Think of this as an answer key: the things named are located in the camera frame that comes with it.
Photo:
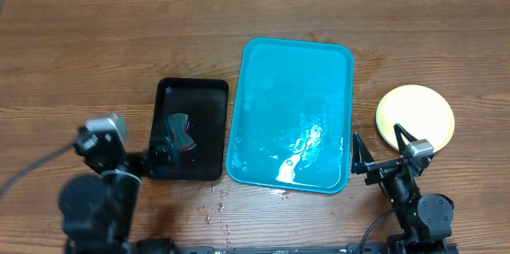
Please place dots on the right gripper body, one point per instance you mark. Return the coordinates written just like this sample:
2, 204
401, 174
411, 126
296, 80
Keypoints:
381, 169

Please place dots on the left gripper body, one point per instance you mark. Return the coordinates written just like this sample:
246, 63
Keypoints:
143, 164

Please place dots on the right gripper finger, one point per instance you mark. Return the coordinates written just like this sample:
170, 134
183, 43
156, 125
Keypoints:
362, 160
403, 137

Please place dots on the yellow-green plate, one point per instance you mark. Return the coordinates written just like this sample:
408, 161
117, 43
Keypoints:
421, 111

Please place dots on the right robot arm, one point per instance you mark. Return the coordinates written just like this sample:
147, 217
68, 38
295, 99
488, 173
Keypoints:
424, 220

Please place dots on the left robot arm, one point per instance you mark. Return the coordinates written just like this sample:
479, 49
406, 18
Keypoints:
98, 208

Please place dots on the black plastic tray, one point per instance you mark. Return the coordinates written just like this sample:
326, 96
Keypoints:
205, 102

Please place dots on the teal plastic tray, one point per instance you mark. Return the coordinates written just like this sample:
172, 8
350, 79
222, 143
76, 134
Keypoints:
291, 122

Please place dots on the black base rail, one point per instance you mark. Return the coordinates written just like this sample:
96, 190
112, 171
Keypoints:
279, 249

